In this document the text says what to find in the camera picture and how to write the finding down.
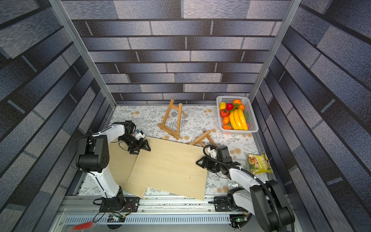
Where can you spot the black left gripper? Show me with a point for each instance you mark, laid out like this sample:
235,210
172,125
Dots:
140,146

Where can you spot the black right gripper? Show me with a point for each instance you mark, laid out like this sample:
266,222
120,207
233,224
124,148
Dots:
208,162

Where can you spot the thin plywood board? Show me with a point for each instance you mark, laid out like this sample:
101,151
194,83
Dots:
120,165
170,167

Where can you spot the small wooden easel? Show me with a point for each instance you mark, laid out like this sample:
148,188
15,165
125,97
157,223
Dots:
173,127

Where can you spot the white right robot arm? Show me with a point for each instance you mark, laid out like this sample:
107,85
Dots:
264,200

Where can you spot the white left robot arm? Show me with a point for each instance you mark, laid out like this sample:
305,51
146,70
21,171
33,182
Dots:
93,158

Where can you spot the small orange toy tangerine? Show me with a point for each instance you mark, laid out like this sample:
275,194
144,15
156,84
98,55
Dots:
226,120

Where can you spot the red toy tomato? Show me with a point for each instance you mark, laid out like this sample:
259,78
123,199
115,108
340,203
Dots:
224,113

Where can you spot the yellow toy bananas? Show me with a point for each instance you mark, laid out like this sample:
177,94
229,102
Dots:
239,120

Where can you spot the white plastic fruit basket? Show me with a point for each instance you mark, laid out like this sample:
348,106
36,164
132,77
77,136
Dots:
246,106

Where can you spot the yellow snack bag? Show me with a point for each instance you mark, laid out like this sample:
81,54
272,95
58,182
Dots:
259,164

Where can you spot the yellow toy lemon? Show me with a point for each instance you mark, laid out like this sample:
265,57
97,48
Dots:
222,106

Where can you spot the red toy apple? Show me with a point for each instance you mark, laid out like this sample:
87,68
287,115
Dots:
229,106

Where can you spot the orange toy fruit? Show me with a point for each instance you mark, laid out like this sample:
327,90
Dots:
237,102

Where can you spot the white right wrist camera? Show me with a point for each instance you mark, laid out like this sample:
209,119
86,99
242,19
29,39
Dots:
212,152

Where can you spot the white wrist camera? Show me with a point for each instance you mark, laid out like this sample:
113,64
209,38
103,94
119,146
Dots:
212,152
139,134

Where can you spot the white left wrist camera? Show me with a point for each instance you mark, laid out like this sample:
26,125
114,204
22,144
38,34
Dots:
139,134

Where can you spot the aluminium corner post left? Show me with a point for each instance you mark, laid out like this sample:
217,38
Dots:
79,44

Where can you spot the aluminium corner post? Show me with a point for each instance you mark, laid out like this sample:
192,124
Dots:
293,7
79,44

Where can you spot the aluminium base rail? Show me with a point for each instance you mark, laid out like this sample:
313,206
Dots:
79,213

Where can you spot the aluminium corner post right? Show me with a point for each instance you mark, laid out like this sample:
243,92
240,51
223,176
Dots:
293,7

